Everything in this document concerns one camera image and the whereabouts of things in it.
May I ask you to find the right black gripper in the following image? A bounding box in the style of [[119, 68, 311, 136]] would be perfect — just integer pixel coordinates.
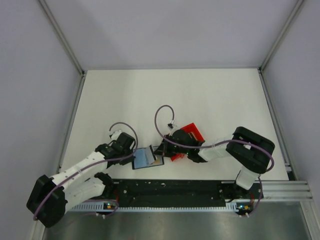
[[153, 134, 190, 158]]

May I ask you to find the black leather card holder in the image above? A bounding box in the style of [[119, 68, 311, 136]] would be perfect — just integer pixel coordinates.
[[131, 145, 165, 170]]

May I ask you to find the red plastic card tray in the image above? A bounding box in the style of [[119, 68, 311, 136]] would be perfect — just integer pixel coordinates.
[[170, 123, 207, 163]]

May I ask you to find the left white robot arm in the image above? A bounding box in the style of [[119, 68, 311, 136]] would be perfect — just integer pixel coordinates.
[[26, 132, 137, 228]]

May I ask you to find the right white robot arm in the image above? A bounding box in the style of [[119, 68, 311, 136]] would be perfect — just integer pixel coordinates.
[[154, 126, 275, 198]]

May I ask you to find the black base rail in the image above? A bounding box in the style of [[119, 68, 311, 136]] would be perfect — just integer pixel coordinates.
[[93, 179, 261, 207]]

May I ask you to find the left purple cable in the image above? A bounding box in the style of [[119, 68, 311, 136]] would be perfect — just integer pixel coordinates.
[[32, 121, 138, 221]]

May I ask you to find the grey slotted cable duct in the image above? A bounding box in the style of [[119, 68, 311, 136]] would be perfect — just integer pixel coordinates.
[[69, 202, 249, 213]]

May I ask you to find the left aluminium frame post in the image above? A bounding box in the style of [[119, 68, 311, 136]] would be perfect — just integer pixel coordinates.
[[36, 0, 85, 76]]

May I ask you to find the aluminium frame post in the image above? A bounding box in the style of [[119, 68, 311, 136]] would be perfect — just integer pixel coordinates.
[[36, 0, 85, 76], [258, 0, 306, 73]]

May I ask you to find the right aluminium frame post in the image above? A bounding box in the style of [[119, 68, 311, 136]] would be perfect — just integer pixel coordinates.
[[258, 0, 306, 73]]

